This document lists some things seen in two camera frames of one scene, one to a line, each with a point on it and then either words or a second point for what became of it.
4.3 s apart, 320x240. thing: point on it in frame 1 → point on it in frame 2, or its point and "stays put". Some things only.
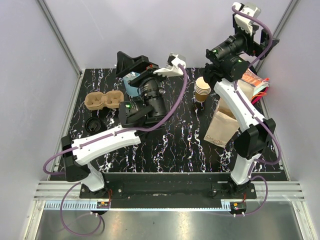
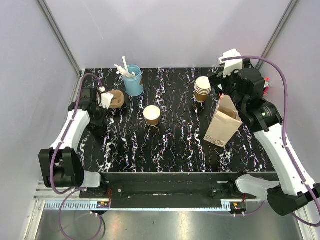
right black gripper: x=253 y=48 → x=217 y=78
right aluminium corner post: x=275 y=35 stays put
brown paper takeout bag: x=223 y=126 stays put
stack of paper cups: x=202 y=89 stays put
